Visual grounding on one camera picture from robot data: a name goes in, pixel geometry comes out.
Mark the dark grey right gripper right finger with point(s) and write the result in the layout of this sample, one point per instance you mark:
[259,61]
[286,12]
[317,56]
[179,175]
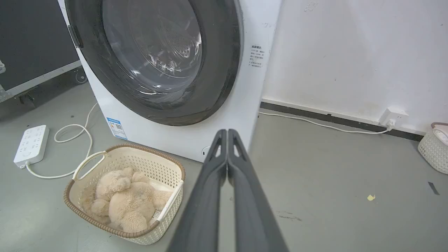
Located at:
[252,213]

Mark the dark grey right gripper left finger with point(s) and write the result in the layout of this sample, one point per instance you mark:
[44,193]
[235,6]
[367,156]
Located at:
[201,210]

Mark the white front-load washing machine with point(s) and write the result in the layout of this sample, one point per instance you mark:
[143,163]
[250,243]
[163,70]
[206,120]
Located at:
[224,115]

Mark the dark round washing machine door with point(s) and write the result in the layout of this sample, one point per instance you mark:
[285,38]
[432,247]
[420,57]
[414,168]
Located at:
[217,80]

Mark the cream woven laundry basket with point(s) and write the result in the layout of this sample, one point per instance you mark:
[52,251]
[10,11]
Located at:
[164,168]

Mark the beige plush teddy bear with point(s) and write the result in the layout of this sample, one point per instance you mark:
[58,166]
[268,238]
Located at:
[127,203]

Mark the blue energy label sticker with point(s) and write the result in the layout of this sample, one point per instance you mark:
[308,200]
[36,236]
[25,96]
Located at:
[117,128]

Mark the yellow paper scrap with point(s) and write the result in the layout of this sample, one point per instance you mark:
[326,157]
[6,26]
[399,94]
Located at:
[371,197]

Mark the white power strip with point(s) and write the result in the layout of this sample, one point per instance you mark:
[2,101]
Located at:
[31,144]

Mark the white lattice storage basket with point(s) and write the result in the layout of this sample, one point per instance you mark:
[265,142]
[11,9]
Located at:
[434,148]

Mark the black flight case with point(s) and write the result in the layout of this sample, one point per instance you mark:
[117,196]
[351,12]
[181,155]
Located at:
[31,45]

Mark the white wall socket plug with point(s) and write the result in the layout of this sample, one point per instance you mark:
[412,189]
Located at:
[393,117]

